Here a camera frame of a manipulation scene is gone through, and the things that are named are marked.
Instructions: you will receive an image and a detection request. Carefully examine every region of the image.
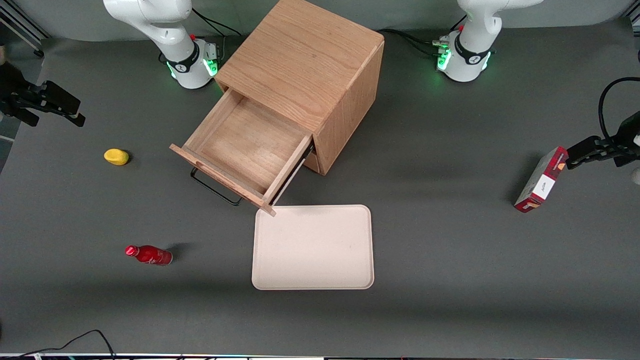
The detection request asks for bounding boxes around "oak wooden drawer cabinet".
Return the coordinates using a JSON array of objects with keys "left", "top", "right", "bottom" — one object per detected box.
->
[{"left": 214, "top": 0, "right": 386, "bottom": 176}]

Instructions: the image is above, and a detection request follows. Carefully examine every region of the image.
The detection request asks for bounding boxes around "metal drawer slide rail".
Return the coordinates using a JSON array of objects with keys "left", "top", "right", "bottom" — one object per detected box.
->
[{"left": 273, "top": 144, "right": 316, "bottom": 206}]

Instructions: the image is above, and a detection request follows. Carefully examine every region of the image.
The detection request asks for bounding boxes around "yellow lemon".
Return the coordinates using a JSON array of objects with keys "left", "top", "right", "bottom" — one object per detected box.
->
[{"left": 103, "top": 148, "right": 130, "bottom": 166}]

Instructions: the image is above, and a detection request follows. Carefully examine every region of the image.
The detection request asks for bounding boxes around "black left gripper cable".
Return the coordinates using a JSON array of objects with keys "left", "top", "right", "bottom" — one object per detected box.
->
[{"left": 598, "top": 76, "right": 640, "bottom": 146}]

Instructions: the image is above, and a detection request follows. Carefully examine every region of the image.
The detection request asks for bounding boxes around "red and white carton box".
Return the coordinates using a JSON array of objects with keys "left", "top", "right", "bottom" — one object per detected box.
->
[{"left": 514, "top": 146, "right": 569, "bottom": 214}]

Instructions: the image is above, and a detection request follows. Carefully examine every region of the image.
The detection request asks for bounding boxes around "black right arm base cable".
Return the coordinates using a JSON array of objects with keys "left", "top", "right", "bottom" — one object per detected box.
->
[{"left": 191, "top": 7, "right": 242, "bottom": 58}]

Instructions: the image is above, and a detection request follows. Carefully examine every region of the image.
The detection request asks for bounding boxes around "thin black cable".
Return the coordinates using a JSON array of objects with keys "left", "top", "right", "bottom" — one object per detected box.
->
[{"left": 0, "top": 329, "right": 117, "bottom": 360}]

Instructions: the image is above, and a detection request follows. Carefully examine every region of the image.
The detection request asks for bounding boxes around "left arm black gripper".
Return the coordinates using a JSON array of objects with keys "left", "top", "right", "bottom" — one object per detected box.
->
[{"left": 565, "top": 112, "right": 640, "bottom": 171}]

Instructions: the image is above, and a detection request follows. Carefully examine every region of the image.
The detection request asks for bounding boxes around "black arm base cable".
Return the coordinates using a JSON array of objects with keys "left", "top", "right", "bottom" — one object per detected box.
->
[
  {"left": 381, "top": 15, "right": 468, "bottom": 58},
  {"left": 191, "top": 7, "right": 242, "bottom": 58}
]

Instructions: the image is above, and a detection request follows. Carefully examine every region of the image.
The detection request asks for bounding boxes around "red soda bottle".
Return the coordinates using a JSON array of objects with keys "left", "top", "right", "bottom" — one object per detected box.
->
[{"left": 125, "top": 245, "right": 173, "bottom": 266}]

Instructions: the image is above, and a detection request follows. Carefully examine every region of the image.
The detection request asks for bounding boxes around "black left arm base cable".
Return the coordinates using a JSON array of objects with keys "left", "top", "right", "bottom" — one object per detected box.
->
[{"left": 381, "top": 15, "right": 468, "bottom": 58}]

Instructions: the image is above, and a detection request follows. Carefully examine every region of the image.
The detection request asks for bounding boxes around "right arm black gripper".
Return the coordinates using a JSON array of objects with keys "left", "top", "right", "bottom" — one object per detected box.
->
[{"left": 0, "top": 61, "right": 86, "bottom": 127}]

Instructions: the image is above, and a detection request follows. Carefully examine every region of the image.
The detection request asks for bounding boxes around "beige rectangular tray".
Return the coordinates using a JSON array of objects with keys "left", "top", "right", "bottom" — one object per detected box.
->
[{"left": 251, "top": 204, "right": 375, "bottom": 291}]

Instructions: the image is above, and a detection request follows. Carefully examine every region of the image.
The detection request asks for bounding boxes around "black wire drawer handle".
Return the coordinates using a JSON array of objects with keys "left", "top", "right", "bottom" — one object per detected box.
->
[{"left": 190, "top": 167, "right": 244, "bottom": 207}]

